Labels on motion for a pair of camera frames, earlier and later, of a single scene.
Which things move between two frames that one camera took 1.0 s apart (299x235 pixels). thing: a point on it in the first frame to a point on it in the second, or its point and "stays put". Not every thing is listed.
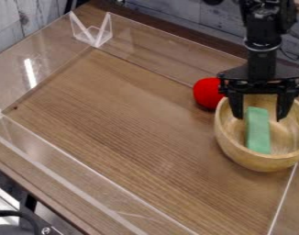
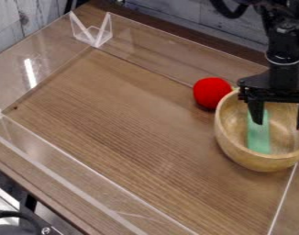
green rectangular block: (258, 133) stays put
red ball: (207, 92) stays put
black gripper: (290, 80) to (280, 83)
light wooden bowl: (287, 133) stays put
